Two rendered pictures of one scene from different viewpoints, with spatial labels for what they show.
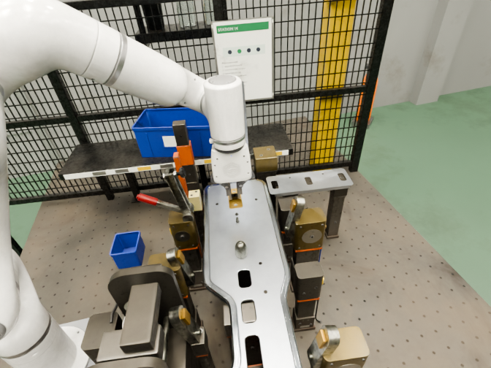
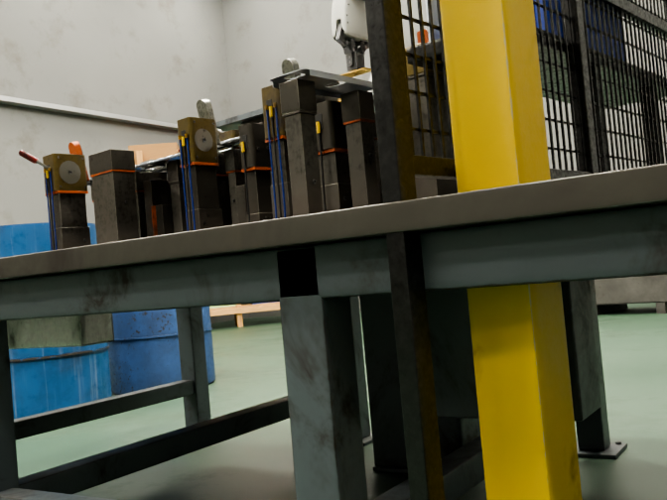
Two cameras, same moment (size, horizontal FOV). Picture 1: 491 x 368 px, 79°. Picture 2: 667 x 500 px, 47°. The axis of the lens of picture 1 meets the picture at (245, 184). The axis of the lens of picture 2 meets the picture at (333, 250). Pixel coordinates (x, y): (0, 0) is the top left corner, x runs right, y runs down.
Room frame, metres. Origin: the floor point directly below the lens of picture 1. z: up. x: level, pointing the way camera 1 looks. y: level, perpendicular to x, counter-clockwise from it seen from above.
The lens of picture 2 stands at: (1.89, -1.36, 0.61)
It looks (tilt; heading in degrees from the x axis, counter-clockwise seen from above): 2 degrees up; 135
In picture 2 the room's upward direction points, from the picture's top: 5 degrees counter-clockwise
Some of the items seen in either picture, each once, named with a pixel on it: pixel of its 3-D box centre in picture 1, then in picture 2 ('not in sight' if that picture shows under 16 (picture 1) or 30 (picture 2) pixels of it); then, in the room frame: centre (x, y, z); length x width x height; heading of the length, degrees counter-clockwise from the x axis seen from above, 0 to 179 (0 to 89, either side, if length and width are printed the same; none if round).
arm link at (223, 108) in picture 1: (223, 106); not in sight; (0.65, 0.04, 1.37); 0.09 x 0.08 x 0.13; 32
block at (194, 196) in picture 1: (202, 232); not in sight; (0.72, 0.16, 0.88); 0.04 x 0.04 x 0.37; 3
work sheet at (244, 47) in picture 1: (244, 63); not in sight; (1.20, -0.03, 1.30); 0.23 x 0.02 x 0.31; 93
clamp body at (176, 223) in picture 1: (186, 254); not in sight; (0.64, 0.21, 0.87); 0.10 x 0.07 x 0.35; 93
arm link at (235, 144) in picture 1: (227, 138); not in sight; (0.65, 0.04, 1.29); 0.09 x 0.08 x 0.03; 93
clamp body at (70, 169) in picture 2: not in sight; (64, 213); (-0.40, -0.23, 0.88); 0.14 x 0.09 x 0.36; 93
